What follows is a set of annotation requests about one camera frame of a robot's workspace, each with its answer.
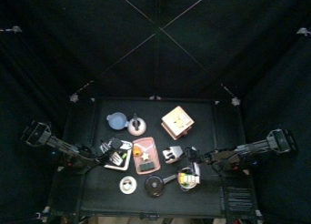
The wooden toy box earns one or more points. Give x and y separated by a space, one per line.
178 122

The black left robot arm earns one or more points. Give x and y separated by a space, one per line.
61 144

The black white striped object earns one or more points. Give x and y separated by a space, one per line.
119 159

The black toy frying pan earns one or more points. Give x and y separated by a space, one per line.
156 185

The pink rectangular tray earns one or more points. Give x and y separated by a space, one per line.
146 160

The pale starfruit slice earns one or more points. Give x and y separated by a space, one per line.
145 156

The orange toy fruit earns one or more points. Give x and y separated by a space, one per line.
138 150

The silver toy toaster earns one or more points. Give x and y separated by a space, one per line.
173 154

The metal frame corner bracket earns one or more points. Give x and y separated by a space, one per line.
304 31
154 97
236 101
74 97
15 29

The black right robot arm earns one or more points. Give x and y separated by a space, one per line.
252 148

